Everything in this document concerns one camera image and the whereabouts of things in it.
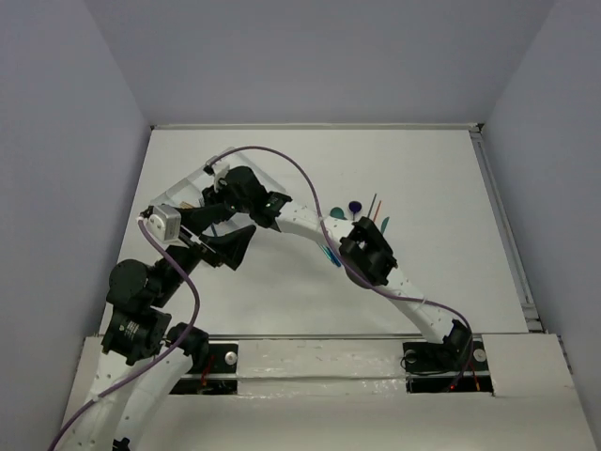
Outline teal plastic spoon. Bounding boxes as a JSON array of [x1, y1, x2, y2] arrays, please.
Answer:
[[330, 207, 346, 220]]

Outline blue plastic knife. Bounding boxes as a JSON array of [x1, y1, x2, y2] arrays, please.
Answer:
[[322, 246, 342, 268]]

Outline dark purple plastic spoon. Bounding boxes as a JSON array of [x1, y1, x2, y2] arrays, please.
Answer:
[[348, 200, 362, 219]]

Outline orange chopstick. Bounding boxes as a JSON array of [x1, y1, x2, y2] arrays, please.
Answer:
[[373, 199, 382, 222]]

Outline green plastic knife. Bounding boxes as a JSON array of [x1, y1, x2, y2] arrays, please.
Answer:
[[379, 216, 390, 234]]

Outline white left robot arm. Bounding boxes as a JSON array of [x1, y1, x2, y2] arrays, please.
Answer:
[[49, 204, 256, 450]]

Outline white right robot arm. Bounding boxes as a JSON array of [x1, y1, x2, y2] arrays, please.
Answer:
[[203, 163, 472, 368]]

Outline clear divided utensil tray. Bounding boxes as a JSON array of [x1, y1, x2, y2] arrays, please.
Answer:
[[149, 152, 292, 228]]

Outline dark thin chopstick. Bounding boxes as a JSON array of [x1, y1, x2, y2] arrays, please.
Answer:
[[367, 193, 378, 218]]

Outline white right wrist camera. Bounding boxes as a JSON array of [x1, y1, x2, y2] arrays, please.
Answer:
[[204, 161, 230, 192]]

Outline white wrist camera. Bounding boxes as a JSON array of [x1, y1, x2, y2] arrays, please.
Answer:
[[204, 161, 230, 192], [140, 204, 181, 244]]

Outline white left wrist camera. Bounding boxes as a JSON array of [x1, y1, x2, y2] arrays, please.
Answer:
[[140, 204, 181, 244]]

